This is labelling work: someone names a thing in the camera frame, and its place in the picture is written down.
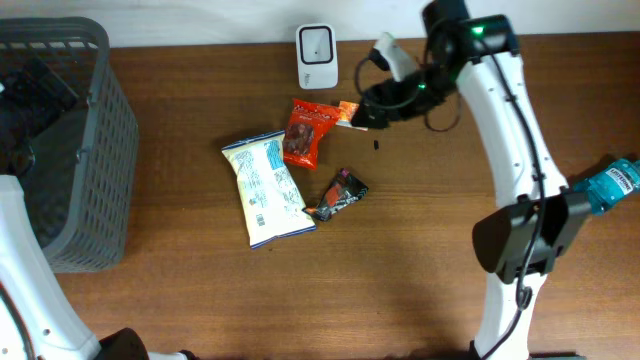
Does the cream blue snack bag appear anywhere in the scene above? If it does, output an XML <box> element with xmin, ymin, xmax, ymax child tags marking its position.
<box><xmin>221</xmin><ymin>130</ymin><xmax>316</xmax><ymax>249</ymax></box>

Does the orange tissue pack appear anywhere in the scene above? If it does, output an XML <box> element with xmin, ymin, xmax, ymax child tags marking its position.
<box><xmin>336</xmin><ymin>101</ymin><xmax>367</xmax><ymax>131</ymax></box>

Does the red candy bag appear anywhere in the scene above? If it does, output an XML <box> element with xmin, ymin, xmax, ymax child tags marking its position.
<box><xmin>282</xmin><ymin>99</ymin><xmax>341</xmax><ymax>170</ymax></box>

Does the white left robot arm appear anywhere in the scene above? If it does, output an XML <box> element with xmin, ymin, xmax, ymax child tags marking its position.
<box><xmin>1</xmin><ymin>175</ymin><xmax>194</xmax><ymax>360</ymax></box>

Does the grey plastic basket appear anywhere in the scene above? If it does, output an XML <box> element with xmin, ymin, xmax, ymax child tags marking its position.
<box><xmin>1</xmin><ymin>17</ymin><xmax>139</xmax><ymax>273</ymax></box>

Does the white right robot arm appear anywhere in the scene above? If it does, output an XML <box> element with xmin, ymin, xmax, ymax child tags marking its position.
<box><xmin>353</xmin><ymin>1</ymin><xmax>590</xmax><ymax>359</ymax></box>

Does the white barcode scanner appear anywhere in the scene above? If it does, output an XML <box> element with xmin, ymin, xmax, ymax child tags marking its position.
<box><xmin>295</xmin><ymin>23</ymin><xmax>339</xmax><ymax>90</ymax></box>

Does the black red snack packet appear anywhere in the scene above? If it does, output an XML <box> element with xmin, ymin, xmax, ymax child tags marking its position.
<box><xmin>303</xmin><ymin>168</ymin><xmax>369</xmax><ymax>222</ymax></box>

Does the blue mouthwash bottle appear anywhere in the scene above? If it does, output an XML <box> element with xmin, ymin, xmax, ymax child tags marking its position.
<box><xmin>573</xmin><ymin>159</ymin><xmax>639</xmax><ymax>215</ymax></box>

